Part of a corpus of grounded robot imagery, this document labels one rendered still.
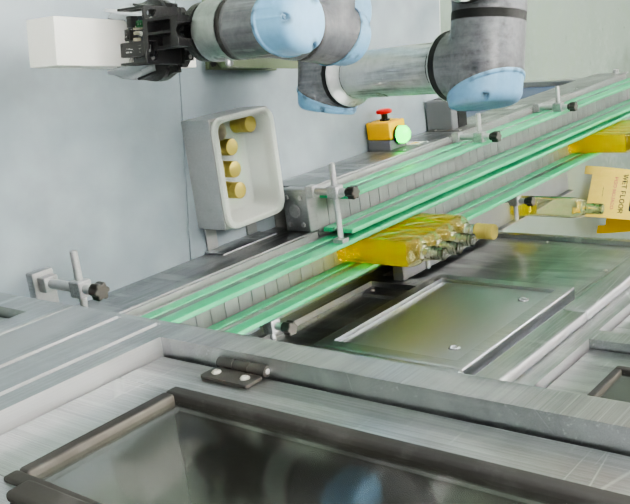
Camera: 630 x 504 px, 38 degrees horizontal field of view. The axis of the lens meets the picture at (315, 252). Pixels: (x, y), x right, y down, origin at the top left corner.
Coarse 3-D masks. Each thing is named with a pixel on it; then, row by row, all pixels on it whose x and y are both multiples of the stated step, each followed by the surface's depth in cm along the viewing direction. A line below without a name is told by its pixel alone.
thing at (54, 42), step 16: (32, 32) 118; (48, 32) 116; (64, 32) 116; (80, 32) 118; (96, 32) 120; (112, 32) 122; (32, 48) 118; (48, 48) 116; (64, 48) 116; (80, 48) 118; (96, 48) 120; (112, 48) 122; (32, 64) 119; (48, 64) 117; (64, 64) 116; (80, 64) 118; (96, 64) 120; (112, 64) 122; (192, 64) 133
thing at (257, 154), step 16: (240, 112) 180; (256, 112) 183; (256, 128) 189; (272, 128) 187; (240, 144) 190; (256, 144) 190; (272, 144) 188; (224, 160) 187; (240, 160) 191; (256, 160) 192; (272, 160) 189; (224, 176) 178; (240, 176) 191; (256, 176) 193; (272, 176) 190; (224, 192) 178; (256, 192) 194; (272, 192) 192; (224, 208) 179; (240, 208) 191; (256, 208) 191; (272, 208) 190; (240, 224) 182
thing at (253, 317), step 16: (560, 160) 280; (576, 160) 277; (528, 176) 264; (544, 176) 261; (496, 192) 249; (512, 192) 246; (464, 208) 236; (480, 208) 233; (336, 272) 196; (352, 272) 193; (304, 288) 187; (320, 288) 185; (256, 304) 180; (272, 304) 180; (288, 304) 178; (224, 320) 173; (240, 320) 173; (256, 320) 171
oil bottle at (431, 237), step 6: (390, 228) 202; (402, 234) 195; (408, 234) 195; (414, 234) 194; (420, 234) 193; (426, 234) 193; (432, 234) 193; (438, 234) 194; (426, 240) 191; (432, 240) 191; (438, 240) 192
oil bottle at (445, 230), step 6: (402, 222) 205; (408, 222) 204; (414, 222) 204; (420, 222) 203; (426, 222) 202; (432, 222) 202; (396, 228) 202; (402, 228) 201; (408, 228) 200; (414, 228) 199; (420, 228) 198; (426, 228) 198; (432, 228) 197; (438, 228) 196; (444, 228) 196; (450, 228) 197; (444, 234) 195; (450, 234) 196
